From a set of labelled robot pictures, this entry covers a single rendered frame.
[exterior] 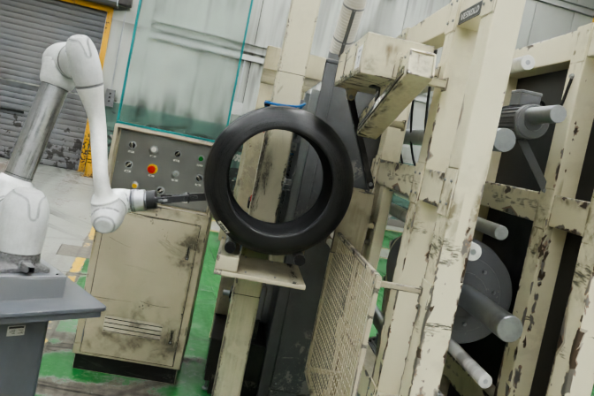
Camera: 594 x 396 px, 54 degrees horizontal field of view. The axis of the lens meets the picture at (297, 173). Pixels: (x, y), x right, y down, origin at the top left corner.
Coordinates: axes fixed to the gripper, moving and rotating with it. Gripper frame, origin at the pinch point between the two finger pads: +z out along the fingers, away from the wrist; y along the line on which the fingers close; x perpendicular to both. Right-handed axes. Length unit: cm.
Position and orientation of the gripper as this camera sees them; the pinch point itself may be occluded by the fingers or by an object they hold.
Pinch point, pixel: (197, 197)
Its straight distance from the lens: 238.5
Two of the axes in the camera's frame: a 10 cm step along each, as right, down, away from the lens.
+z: 9.9, -0.5, 0.9
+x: 0.5, 10.0, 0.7
